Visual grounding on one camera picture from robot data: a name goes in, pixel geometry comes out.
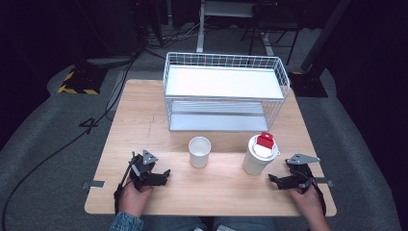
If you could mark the white cup with red-tab lid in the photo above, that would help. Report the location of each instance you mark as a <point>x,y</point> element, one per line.
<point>258,159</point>

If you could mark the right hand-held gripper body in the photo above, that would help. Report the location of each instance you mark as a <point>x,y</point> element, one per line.
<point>300,173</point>

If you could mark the black stool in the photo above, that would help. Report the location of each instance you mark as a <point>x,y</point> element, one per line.
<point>275,19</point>

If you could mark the yellow-black striped base plate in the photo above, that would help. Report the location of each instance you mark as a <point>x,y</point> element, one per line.
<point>80,82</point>

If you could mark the white paper cup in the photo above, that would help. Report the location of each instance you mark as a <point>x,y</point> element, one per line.
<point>199,154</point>

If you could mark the white metal desk frame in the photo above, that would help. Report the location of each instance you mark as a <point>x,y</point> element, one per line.
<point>200,29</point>

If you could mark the black stand with base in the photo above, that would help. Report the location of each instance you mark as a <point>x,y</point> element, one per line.
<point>316,57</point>

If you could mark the person's left hand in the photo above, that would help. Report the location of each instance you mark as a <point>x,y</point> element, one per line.
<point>133,200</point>

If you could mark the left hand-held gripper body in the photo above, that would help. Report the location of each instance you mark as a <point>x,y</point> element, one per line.
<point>145,166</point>

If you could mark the grey tape strip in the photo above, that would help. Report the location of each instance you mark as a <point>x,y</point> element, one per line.
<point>94,184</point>
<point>324,182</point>

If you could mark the person's right hand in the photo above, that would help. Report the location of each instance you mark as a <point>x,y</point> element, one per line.
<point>304,202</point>

